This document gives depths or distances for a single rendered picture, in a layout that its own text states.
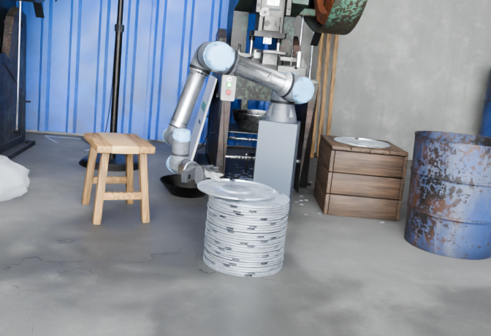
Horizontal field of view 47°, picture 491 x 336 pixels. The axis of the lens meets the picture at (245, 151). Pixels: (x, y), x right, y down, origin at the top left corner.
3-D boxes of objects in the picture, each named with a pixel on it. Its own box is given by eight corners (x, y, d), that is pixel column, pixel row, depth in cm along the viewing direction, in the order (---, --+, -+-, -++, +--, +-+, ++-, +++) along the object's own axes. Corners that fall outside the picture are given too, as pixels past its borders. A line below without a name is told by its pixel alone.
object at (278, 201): (306, 204, 198) (306, 202, 198) (240, 212, 181) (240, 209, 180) (256, 185, 220) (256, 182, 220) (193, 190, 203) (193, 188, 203)
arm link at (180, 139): (168, 126, 241) (166, 151, 243) (175, 130, 231) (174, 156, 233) (185, 127, 244) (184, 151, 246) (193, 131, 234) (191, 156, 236)
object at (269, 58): (285, 76, 308) (287, 51, 306) (259, 74, 306) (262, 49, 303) (276, 74, 332) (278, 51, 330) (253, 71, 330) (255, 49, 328)
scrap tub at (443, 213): (519, 264, 233) (540, 150, 225) (424, 259, 227) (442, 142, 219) (467, 231, 274) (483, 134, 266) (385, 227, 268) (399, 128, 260)
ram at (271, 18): (284, 33, 321) (290, -21, 316) (259, 30, 318) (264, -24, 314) (278, 33, 338) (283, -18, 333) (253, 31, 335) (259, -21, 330)
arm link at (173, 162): (165, 153, 240) (164, 172, 241) (179, 158, 232) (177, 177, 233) (180, 152, 245) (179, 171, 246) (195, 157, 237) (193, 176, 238)
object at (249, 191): (283, 202, 194) (283, 200, 194) (199, 197, 190) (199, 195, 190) (268, 183, 222) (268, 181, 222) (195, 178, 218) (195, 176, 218)
